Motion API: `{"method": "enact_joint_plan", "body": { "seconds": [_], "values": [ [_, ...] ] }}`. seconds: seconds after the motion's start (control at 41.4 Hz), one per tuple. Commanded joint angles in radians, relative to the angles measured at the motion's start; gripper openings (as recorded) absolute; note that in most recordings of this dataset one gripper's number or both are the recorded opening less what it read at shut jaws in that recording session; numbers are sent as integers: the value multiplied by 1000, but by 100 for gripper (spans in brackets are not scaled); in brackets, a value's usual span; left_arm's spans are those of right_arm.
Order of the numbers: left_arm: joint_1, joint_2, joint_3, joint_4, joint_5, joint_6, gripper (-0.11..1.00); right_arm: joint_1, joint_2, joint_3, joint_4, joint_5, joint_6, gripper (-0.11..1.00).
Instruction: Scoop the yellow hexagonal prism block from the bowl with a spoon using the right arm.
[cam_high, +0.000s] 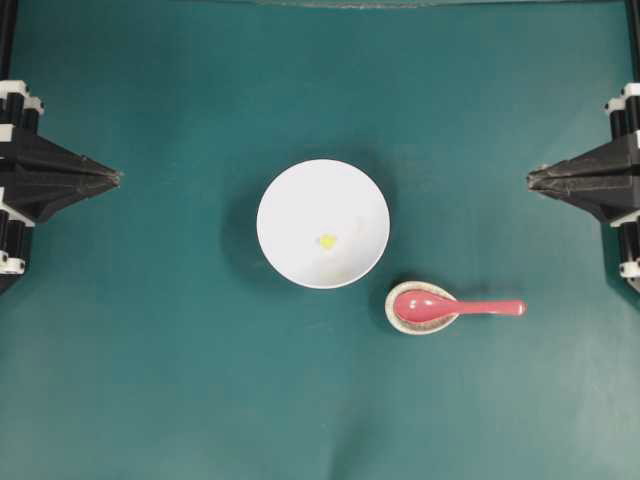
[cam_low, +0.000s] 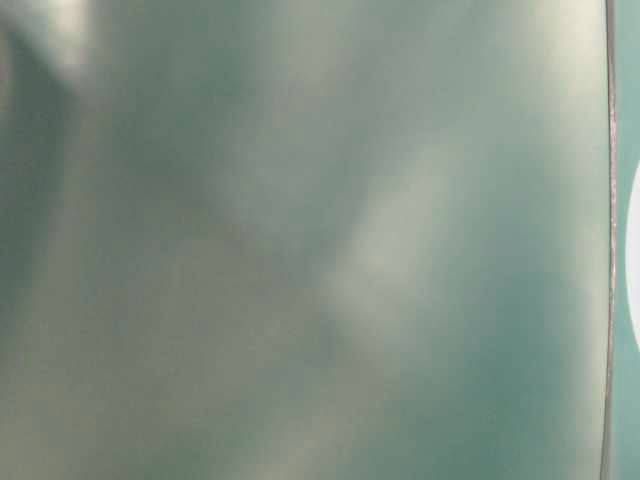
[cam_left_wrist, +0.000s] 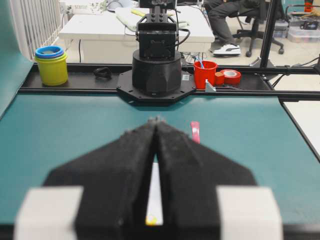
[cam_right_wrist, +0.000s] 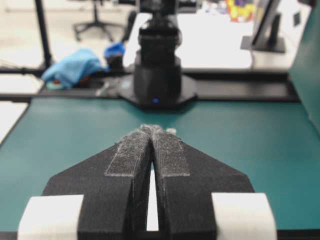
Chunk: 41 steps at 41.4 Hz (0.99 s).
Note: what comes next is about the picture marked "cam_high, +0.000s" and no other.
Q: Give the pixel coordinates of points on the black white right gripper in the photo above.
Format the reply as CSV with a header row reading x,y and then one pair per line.
x,y
596,181

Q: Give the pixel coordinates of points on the pink ceramic spoon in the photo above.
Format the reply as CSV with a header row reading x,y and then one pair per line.
x,y
422,306

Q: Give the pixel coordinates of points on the black frame rail right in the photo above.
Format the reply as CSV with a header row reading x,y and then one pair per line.
x,y
632,8

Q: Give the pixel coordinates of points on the black frame rail left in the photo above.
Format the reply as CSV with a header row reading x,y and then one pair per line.
x,y
8,18

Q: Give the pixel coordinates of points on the speckled egg-shaped spoon rest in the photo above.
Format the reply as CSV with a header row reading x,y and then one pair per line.
x,y
416,328

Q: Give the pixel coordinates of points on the white round bowl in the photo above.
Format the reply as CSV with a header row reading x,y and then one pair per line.
x,y
318,197

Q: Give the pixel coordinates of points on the yellow hexagonal prism block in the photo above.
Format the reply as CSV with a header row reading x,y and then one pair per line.
x,y
327,241

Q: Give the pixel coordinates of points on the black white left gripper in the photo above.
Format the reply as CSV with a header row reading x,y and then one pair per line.
x,y
27,199

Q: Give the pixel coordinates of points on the black frame rail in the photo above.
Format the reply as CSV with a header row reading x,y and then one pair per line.
x,y
632,8
8,18

